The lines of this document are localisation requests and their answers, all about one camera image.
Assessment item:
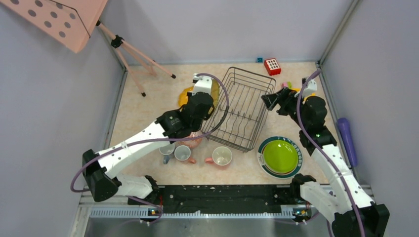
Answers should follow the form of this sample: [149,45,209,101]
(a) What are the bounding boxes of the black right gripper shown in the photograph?
[261,86,309,129]

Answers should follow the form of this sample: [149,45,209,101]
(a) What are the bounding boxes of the yellow polka dot plate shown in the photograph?
[178,86,194,107]

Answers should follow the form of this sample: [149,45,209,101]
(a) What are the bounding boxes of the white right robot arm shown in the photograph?
[261,87,390,237]

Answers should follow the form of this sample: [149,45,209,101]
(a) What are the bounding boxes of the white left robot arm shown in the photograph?
[83,92,214,204]

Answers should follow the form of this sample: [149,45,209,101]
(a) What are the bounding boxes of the colourful toy block stack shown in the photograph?
[281,81,300,92]

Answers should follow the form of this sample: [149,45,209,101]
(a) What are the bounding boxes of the red toy block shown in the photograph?
[263,58,282,76]

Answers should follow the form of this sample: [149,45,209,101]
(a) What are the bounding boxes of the red patterned bowl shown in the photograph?
[178,131,202,149]

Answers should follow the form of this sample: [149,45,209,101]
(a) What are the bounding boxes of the small pink mug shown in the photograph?
[174,145,196,164]

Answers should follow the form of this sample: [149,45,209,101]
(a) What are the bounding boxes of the large pink mug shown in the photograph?
[204,146,233,168]

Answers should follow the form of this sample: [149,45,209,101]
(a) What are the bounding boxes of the grey white mug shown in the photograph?
[159,143,175,164]

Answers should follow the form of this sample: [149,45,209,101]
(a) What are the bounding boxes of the white plate teal rim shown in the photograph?
[257,136,303,179]

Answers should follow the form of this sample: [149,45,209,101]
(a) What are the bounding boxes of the lime green plate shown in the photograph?
[262,140,299,175]

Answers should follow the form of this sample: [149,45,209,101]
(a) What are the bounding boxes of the pink tripod stand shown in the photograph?
[96,20,176,97]

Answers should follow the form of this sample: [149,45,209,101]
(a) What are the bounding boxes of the pink dotted board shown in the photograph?
[1,0,108,53]

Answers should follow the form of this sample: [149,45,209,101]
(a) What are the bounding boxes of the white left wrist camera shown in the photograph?
[192,74,212,95]

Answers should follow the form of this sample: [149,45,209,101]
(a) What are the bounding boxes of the grey wire dish rack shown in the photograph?
[202,67,276,152]

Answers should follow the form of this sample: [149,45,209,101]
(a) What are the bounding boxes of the purple handle tool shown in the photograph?
[337,118,358,167]

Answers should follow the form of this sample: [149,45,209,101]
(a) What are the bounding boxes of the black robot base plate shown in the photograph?
[127,184,323,216]

